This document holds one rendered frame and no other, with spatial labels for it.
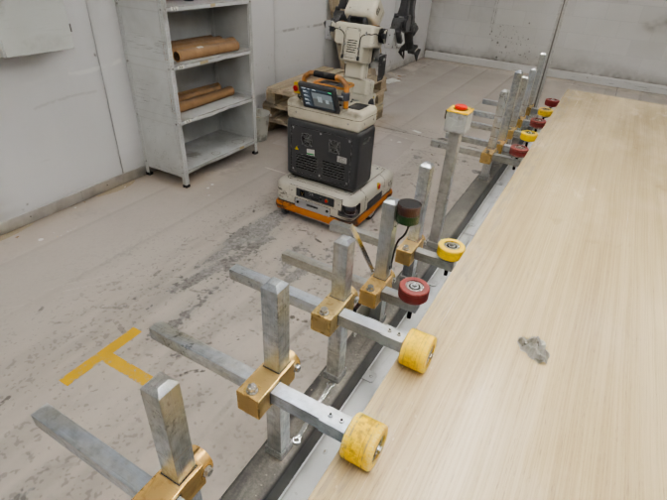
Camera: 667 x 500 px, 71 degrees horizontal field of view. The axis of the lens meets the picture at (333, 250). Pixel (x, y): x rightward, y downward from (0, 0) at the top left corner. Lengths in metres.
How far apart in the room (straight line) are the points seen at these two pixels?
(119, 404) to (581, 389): 1.74
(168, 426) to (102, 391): 1.62
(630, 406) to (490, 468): 0.35
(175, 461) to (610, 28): 8.45
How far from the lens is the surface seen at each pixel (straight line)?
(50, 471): 2.13
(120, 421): 2.17
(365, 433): 0.82
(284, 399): 0.87
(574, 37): 8.76
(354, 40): 3.19
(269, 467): 1.11
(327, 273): 1.34
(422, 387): 1.00
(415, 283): 1.24
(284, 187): 3.24
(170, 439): 0.71
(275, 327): 0.82
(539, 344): 1.17
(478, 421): 0.98
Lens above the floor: 1.64
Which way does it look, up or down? 33 degrees down
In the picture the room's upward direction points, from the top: 3 degrees clockwise
